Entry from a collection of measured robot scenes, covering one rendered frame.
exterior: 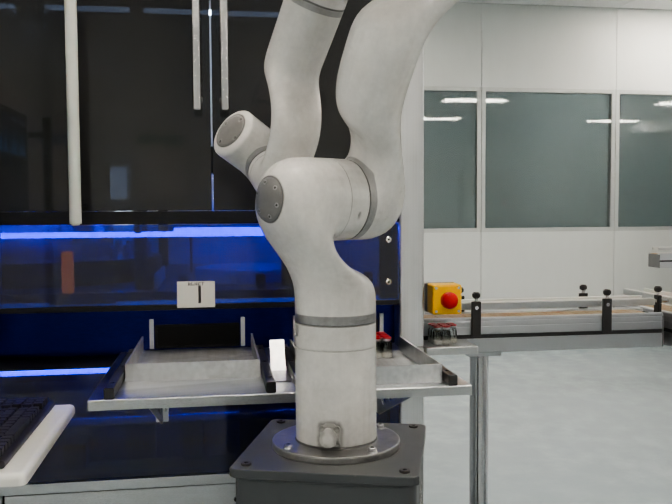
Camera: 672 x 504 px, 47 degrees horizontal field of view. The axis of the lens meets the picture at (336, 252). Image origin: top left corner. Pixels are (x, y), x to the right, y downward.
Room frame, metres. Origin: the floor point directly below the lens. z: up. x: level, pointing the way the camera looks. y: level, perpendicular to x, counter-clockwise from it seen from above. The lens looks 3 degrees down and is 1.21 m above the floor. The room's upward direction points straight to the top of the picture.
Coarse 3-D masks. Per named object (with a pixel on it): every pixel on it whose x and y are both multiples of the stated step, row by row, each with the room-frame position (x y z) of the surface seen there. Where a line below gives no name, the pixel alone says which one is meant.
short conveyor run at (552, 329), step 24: (480, 312) 1.97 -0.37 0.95; (504, 312) 2.09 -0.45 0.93; (528, 312) 2.10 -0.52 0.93; (552, 312) 2.10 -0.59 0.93; (576, 312) 2.09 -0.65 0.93; (600, 312) 2.09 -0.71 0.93; (624, 312) 2.09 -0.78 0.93; (648, 312) 2.06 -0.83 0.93; (480, 336) 1.97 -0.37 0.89; (504, 336) 1.99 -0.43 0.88; (528, 336) 2.00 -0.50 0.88; (552, 336) 2.01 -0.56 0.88; (576, 336) 2.02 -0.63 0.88; (600, 336) 2.03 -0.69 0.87; (624, 336) 2.04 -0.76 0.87; (648, 336) 2.05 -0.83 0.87
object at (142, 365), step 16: (144, 352) 1.79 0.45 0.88; (160, 352) 1.79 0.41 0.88; (176, 352) 1.79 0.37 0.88; (192, 352) 1.79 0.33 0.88; (208, 352) 1.79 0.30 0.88; (224, 352) 1.79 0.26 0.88; (240, 352) 1.79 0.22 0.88; (256, 352) 1.60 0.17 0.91; (128, 368) 1.49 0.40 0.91; (144, 368) 1.49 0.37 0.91; (160, 368) 1.50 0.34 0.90; (176, 368) 1.50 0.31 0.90; (192, 368) 1.51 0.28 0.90; (208, 368) 1.51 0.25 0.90; (224, 368) 1.52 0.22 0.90; (240, 368) 1.52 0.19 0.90; (256, 368) 1.53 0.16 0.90
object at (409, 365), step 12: (408, 348) 1.72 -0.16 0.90; (384, 360) 1.68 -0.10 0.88; (396, 360) 1.68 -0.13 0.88; (408, 360) 1.68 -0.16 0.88; (420, 360) 1.61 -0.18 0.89; (432, 360) 1.52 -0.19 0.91; (384, 372) 1.45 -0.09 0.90; (396, 372) 1.46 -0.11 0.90; (408, 372) 1.46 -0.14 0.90; (420, 372) 1.46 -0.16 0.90; (432, 372) 1.47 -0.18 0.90; (384, 384) 1.45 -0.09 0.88
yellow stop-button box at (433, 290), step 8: (432, 288) 1.85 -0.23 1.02; (440, 288) 1.84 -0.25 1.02; (448, 288) 1.85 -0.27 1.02; (456, 288) 1.85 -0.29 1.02; (432, 296) 1.85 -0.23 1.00; (440, 296) 1.84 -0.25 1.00; (432, 304) 1.85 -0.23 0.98; (440, 304) 1.84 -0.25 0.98; (432, 312) 1.85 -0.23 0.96; (440, 312) 1.84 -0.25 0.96; (448, 312) 1.85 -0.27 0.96; (456, 312) 1.85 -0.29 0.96
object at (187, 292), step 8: (184, 288) 1.76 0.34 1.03; (192, 288) 1.76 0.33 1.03; (208, 288) 1.77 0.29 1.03; (184, 296) 1.76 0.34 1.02; (192, 296) 1.76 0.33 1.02; (208, 296) 1.77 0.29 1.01; (184, 304) 1.76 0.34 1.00; (192, 304) 1.76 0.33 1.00; (200, 304) 1.76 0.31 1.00; (208, 304) 1.77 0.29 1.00
